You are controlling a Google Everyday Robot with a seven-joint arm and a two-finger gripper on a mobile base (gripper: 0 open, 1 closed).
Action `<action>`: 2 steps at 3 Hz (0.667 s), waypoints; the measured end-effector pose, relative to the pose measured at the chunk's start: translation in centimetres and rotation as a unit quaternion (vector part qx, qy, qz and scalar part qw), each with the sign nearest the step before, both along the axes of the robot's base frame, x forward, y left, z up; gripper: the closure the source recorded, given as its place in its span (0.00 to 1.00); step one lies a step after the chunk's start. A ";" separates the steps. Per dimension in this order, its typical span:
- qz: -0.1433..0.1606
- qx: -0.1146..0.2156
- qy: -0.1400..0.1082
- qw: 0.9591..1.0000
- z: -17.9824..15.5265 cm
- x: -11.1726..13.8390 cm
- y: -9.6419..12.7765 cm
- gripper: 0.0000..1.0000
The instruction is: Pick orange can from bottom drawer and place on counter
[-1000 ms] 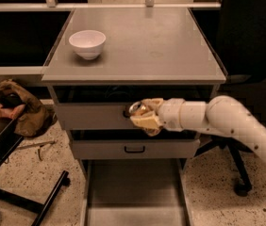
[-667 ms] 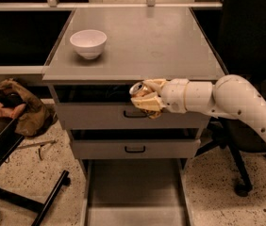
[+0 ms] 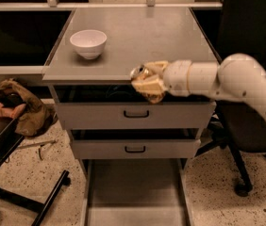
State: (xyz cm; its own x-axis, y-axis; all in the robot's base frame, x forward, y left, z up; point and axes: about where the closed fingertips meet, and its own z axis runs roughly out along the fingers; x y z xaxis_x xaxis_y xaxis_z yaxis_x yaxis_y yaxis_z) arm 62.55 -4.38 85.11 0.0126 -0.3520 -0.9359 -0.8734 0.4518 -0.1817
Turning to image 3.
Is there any grey drawer cabinet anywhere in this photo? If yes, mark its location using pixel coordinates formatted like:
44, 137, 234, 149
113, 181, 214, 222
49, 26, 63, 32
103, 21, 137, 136
42, 6, 229, 226

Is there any grey drawer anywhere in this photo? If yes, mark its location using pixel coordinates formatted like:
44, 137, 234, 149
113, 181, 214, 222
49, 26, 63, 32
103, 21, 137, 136
71, 129, 201, 159
51, 85, 216, 130
81, 159, 191, 226

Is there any black office chair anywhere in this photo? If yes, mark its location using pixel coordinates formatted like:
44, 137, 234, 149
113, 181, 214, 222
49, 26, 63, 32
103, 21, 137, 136
193, 0, 266, 197

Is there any brown crumpled cloth bag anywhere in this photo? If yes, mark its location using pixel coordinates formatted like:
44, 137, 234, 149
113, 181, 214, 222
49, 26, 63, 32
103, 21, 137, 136
0, 79, 55, 137

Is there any white ceramic bowl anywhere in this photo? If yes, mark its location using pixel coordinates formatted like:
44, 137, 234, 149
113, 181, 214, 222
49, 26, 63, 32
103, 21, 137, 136
70, 29, 108, 59

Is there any crushed orange can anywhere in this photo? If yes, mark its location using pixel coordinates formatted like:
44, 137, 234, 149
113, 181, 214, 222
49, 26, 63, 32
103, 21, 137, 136
130, 65, 152, 81

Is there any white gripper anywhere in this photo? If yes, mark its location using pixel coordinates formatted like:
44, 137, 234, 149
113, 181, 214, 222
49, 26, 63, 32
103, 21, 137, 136
131, 60, 191, 104

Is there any grey bottom drawer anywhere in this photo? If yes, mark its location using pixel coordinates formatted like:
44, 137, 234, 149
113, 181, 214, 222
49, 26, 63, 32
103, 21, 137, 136
81, 159, 191, 226

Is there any grey middle drawer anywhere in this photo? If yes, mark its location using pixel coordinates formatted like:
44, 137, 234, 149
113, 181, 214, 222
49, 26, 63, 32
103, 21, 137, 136
71, 129, 201, 159

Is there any dark object in top drawer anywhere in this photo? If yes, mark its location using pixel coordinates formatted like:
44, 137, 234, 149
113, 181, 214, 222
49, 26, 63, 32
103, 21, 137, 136
106, 85, 137, 100

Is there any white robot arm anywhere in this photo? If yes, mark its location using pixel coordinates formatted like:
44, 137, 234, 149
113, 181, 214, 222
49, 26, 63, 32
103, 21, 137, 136
130, 54, 266, 121

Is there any black metal stand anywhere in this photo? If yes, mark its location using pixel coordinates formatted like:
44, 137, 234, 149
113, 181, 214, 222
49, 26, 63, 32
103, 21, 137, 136
0, 118, 71, 226

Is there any grey top drawer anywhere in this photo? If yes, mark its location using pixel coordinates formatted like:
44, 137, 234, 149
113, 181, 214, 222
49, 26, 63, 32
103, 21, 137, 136
51, 85, 216, 130

